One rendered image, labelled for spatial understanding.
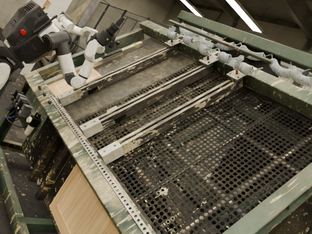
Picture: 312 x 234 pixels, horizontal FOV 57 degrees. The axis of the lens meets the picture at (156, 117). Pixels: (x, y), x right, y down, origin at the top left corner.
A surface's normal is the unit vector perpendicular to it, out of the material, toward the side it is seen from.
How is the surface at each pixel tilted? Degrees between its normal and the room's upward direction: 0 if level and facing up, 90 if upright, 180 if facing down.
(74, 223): 90
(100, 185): 51
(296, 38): 90
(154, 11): 90
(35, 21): 90
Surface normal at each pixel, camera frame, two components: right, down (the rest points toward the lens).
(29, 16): 0.55, 0.47
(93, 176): -0.14, -0.76
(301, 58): -0.63, -0.31
